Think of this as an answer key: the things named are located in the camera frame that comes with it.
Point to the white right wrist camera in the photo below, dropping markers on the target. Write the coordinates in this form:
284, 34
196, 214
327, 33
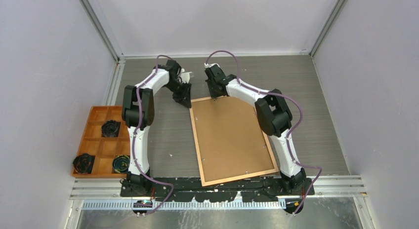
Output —
207, 65

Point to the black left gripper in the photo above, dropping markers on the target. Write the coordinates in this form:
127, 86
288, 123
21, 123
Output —
185, 98

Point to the orange wooden picture frame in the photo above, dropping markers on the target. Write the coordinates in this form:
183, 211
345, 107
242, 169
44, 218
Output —
196, 139

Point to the orange compartment tray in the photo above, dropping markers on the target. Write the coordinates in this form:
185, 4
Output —
103, 148

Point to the black tape roll upper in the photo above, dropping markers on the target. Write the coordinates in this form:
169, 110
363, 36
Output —
110, 128

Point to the brown backing board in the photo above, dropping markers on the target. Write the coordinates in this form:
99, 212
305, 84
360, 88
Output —
229, 139

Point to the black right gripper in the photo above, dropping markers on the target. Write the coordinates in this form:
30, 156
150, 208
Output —
213, 95

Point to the dark striped tape roll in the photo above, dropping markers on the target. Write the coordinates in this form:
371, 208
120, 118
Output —
121, 164

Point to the black tape roll lower left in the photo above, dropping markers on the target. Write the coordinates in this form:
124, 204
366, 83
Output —
83, 164

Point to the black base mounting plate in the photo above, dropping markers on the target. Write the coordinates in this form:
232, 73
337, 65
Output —
186, 189

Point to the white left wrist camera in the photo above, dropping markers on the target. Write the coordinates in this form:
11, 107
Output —
184, 76

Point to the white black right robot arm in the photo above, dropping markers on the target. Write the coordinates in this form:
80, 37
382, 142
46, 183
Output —
273, 115

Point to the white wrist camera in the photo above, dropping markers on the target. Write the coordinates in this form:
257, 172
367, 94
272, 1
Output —
207, 65
184, 76

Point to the black tape roll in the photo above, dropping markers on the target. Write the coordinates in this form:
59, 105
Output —
83, 164
110, 128

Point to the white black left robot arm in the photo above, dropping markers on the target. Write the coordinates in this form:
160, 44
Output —
138, 113

